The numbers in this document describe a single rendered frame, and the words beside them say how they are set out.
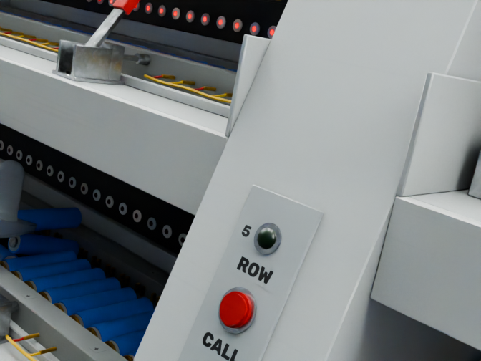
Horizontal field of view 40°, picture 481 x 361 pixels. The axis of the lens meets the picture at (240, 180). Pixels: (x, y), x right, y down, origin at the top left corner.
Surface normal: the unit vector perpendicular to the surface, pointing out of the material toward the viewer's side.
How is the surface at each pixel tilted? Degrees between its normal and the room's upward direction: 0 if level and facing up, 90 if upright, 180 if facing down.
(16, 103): 109
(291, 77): 90
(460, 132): 90
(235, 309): 90
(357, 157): 90
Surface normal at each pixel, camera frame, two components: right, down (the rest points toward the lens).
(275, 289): -0.57, -0.27
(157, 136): -0.66, 0.04
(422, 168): 0.72, 0.29
